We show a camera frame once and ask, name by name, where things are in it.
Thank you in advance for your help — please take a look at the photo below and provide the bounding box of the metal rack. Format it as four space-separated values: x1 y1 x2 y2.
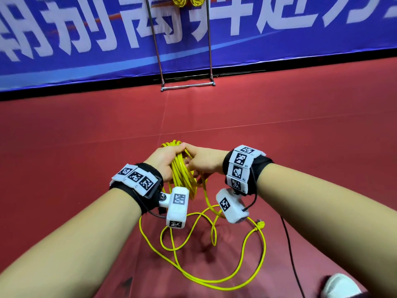
144 0 217 92

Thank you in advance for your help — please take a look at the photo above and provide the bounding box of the person's left forearm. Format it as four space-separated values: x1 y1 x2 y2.
0 186 145 298

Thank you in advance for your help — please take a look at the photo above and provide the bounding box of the black marker wristband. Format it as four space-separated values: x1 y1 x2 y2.
222 144 274 197
109 162 165 215

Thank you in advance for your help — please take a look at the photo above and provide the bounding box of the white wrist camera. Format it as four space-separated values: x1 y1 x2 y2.
215 187 251 225
158 186 191 229

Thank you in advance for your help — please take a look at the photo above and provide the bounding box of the person's right forearm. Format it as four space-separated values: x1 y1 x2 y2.
256 162 397 298

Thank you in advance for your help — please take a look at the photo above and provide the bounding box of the person's right hand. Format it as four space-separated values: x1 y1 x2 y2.
182 142 232 178

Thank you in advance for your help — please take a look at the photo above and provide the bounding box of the person's left hand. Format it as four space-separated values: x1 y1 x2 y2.
143 142 189 184

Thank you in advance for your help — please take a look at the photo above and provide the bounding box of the black cable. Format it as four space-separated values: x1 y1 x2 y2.
280 215 306 298

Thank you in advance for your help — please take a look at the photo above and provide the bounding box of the blue banner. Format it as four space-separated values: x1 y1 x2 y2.
0 0 397 92

